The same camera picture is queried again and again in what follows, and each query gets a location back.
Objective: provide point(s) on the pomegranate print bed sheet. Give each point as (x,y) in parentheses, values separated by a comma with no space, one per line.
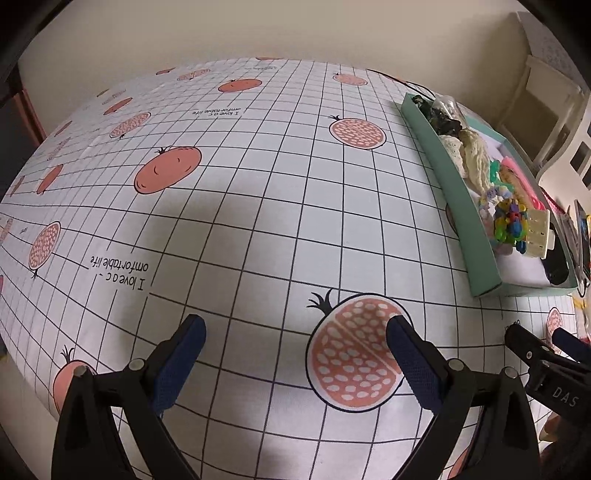
(240,190)

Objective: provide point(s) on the green plastic toy figure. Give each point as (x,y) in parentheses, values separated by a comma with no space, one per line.
(494,172)

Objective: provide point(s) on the snack packet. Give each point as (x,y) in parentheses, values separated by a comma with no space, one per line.
(509,177)

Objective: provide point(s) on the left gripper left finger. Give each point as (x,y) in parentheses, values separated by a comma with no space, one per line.
(87,443)

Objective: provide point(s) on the black skeleton hand toy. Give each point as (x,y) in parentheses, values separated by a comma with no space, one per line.
(441,123)

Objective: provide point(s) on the cream knitted cloth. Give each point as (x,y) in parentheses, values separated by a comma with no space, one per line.
(469,154)

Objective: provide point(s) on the green tray box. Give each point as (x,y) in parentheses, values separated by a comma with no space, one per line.
(524,276)

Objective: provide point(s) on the bag of cotton swabs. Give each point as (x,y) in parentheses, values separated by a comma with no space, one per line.
(448,105)

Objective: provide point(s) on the cream perforated plastic piece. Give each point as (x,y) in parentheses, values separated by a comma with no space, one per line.
(540,238)

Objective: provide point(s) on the multicolour block cube toy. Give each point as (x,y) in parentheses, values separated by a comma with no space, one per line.
(510,225)

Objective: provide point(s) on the white wooden shelf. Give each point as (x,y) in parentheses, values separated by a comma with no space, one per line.
(548,118)

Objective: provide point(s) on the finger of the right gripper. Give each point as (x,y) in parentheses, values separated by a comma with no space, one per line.
(574,347)
(554,380)

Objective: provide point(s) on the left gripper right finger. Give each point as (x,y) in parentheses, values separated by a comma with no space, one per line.
(504,443)

